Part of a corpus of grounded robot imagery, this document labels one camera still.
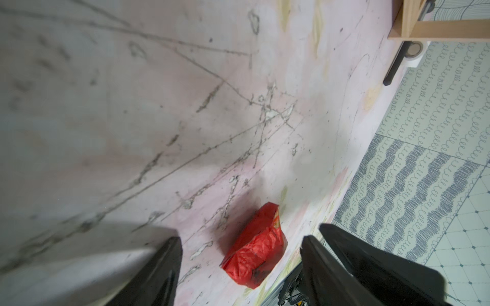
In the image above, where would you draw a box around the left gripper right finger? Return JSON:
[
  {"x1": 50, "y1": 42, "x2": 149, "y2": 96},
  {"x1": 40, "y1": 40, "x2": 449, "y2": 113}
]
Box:
[{"x1": 301, "y1": 235, "x2": 382, "y2": 305}]

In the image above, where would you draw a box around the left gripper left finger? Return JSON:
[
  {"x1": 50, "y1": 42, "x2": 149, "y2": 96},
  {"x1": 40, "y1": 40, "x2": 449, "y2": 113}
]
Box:
[{"x1": 107, "y1": 237, "x2": 182, "y2": 306}]

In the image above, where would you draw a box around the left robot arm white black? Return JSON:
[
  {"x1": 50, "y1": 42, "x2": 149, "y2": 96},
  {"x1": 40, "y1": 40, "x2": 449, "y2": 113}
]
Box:
[{"x1": 107, "y1": 224, "x2": 448, "y2": 305}]

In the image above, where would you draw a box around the light wooden shelf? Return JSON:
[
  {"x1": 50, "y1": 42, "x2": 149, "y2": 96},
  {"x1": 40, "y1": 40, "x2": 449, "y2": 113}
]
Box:
[{"x1": 387, "y1": 0, "x2": 490, "y2": 43}]

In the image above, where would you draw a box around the white pipe fitting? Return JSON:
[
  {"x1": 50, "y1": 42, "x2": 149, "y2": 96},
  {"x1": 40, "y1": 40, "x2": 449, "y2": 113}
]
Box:
[{"x1": 404, "y1": 41, "x2": 431, "y2": 68}]

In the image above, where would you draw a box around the black handled hammer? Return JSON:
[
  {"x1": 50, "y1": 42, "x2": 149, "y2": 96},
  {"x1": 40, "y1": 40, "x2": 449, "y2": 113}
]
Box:
[{"x1": 383, "y1": 41, "x2": 412, "y2": 86}]

